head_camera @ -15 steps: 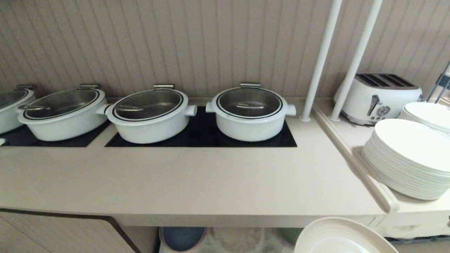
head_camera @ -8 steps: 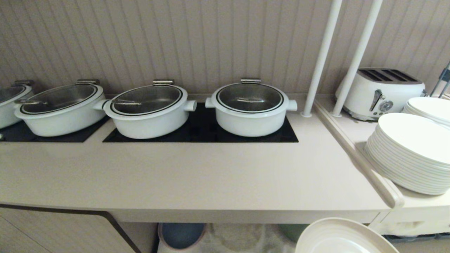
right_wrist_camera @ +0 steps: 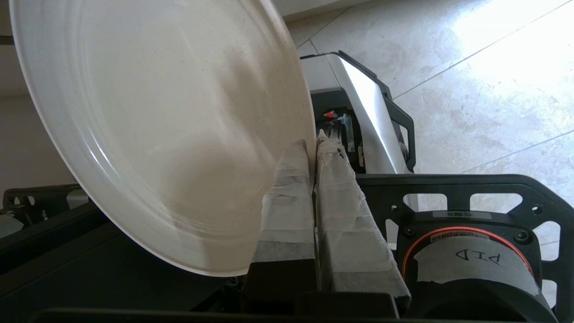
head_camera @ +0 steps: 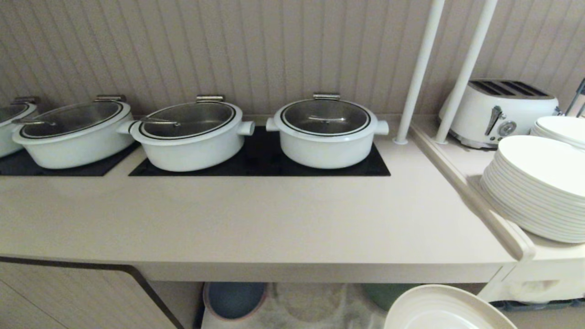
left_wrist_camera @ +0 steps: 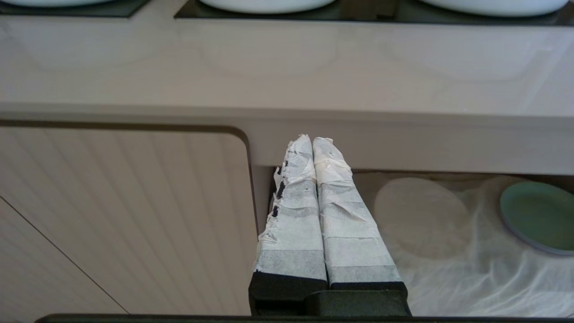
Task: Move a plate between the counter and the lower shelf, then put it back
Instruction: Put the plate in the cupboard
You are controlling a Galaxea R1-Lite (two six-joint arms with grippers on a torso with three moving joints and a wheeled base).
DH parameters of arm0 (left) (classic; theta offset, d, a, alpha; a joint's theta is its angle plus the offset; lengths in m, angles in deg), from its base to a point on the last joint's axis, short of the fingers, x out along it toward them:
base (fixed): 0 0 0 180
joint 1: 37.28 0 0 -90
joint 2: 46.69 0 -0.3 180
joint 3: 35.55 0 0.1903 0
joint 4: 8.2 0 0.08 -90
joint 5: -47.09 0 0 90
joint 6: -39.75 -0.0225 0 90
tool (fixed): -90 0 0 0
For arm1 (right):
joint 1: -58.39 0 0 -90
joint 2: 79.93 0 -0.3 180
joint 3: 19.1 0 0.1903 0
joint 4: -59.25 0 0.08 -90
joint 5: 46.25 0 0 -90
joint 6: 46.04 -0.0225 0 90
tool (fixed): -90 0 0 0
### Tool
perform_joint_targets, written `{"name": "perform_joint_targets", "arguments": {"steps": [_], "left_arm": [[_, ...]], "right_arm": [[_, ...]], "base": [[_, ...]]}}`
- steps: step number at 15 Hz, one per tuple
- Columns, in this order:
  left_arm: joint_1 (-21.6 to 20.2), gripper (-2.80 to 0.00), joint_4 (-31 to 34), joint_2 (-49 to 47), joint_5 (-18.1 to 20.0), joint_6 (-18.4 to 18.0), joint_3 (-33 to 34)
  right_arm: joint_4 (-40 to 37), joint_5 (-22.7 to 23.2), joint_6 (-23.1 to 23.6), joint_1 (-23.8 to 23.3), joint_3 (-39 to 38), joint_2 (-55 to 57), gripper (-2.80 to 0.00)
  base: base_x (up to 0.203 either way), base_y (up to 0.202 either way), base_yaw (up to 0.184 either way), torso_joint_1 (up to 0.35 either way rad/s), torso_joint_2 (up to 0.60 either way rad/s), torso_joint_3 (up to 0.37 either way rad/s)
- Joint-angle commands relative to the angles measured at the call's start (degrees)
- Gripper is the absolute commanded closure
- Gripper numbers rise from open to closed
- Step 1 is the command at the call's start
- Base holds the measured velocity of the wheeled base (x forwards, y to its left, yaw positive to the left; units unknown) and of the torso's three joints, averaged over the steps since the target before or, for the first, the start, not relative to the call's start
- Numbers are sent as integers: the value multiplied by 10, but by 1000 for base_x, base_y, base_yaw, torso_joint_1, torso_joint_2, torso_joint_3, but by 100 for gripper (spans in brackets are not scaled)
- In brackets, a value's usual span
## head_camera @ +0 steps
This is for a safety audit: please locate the white plate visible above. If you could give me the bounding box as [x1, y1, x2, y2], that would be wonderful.
[383, 284, 518, 329]

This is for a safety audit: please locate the black induction hob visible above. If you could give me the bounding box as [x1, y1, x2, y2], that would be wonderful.
[128, 126, 392, 177]
[0, 142, 140, 177]

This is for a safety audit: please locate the white pot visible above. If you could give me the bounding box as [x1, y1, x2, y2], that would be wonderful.
[266, 98, 390, 170]
[117, 101, 255, 173]
[12, 101, 138, 170]
[0, 103, 40, 159]

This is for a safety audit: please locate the glass pot lid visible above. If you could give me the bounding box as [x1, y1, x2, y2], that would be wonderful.
[280, 93, 371, 137]
[139, 95, 237, 140]
[0, 96, 41, 127]
[18, 95, 127, 139]

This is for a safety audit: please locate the blue bowl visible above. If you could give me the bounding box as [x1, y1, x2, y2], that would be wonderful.
[203, 281, 268, 321]

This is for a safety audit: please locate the white pole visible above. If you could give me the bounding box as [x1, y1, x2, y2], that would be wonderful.
[434, 0, 499, 145]
[394, 0, 446, 145]

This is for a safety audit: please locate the green bowl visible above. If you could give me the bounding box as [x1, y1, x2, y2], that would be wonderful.
[363, 283, 424, 313]

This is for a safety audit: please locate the white toaster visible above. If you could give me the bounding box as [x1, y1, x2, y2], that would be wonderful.
[438, 79, 561, 150]

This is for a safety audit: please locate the tall stack of white plates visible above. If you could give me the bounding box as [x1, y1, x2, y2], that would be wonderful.
[479, 135, 585, 244]

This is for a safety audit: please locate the short stack of white plates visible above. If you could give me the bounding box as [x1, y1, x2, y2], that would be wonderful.
[530, 115, 585, 152]

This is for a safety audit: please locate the metal rack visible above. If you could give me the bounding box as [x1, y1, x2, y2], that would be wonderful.
[564, 77, 585, 118]

